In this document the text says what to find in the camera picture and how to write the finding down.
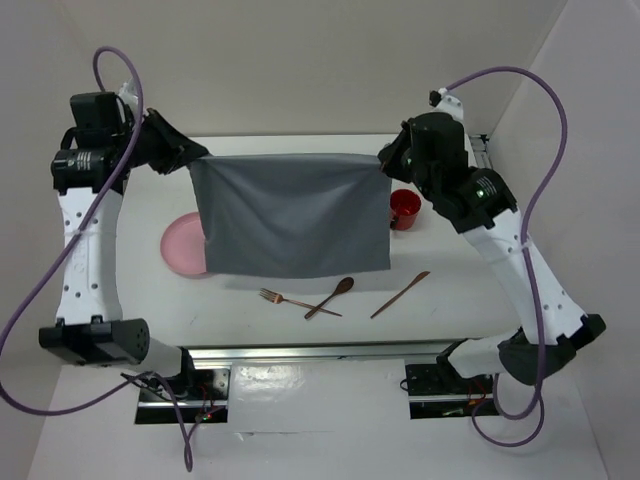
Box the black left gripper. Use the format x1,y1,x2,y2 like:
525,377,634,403
111,108,206,174

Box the grey cloth placemat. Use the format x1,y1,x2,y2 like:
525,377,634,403
188,153,391,279

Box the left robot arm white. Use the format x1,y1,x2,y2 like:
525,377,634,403
38,90,207,399

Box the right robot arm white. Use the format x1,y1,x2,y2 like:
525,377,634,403
378,89,606,392

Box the pink plate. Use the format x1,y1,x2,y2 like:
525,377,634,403
160,212,209,278

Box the copper knife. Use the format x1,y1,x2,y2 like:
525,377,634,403
370,271,430,319

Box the brown wooden spoon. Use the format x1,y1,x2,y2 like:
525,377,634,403
304,277,355,320

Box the copper fork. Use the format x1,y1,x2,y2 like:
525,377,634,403
259,289,341,317

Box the red mug black handle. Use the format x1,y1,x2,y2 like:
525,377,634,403
390,189,422,231

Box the aluminium rail right side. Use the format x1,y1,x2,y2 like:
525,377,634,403
469,134,493,169

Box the aluminium rail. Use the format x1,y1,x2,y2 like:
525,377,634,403
77,337,551,364
469,134,493,169

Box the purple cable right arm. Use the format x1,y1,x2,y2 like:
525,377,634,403
429,65,569,447

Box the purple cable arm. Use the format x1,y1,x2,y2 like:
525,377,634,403
0,46,221,473
429,65,569,447

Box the aluminium rail front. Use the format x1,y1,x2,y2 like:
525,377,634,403
77,337,551,364

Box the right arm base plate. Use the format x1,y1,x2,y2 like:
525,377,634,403
399,364,498,420

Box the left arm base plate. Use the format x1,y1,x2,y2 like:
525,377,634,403
134,366,231,425

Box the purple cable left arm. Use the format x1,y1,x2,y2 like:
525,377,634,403
0,46,221,473

